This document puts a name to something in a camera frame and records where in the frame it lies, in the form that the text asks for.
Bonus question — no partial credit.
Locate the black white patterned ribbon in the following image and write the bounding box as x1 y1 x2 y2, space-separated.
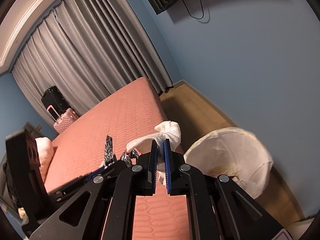
100 135 139 168

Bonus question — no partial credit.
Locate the white sock red trim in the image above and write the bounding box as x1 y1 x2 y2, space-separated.
126 121 181 185

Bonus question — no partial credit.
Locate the white lined trash bin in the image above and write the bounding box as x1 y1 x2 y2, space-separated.
184 127 274 199

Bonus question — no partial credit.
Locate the pink pillow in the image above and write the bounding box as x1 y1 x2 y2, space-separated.
35 137 55 182

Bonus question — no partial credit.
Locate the pink quilted bed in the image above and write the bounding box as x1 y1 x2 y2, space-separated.
44 77 190 239

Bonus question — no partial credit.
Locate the pink suitcase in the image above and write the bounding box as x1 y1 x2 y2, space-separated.
47 105 79 134

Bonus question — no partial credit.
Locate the black suitcase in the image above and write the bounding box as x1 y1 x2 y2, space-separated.
41 86 70 115

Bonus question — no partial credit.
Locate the grey curtain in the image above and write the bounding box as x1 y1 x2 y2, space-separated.
12 0 172 125

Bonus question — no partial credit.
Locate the black television cable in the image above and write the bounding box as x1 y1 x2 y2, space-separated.
180 0 205 21

